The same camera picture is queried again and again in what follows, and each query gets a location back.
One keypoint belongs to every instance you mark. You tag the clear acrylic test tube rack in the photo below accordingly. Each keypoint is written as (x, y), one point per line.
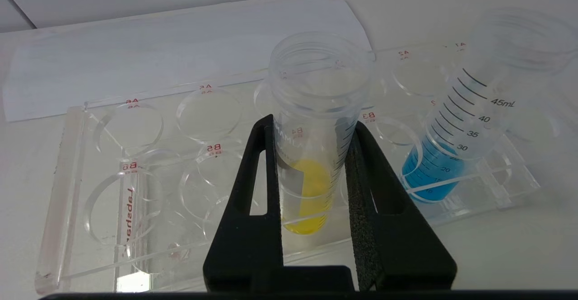
(135, 191)

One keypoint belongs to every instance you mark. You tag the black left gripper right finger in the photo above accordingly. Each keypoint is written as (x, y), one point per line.
(388, 236)

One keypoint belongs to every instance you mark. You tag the white paper sheet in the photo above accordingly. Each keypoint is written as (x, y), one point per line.
(158, 65)

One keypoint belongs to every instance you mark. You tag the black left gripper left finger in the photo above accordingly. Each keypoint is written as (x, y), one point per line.
(253, 227)

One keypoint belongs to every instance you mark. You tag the test tube with yellow pigment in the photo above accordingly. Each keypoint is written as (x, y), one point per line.
(311, 191)

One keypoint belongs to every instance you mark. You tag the test tube with blue pigment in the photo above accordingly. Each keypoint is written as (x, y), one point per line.
(435, 173)

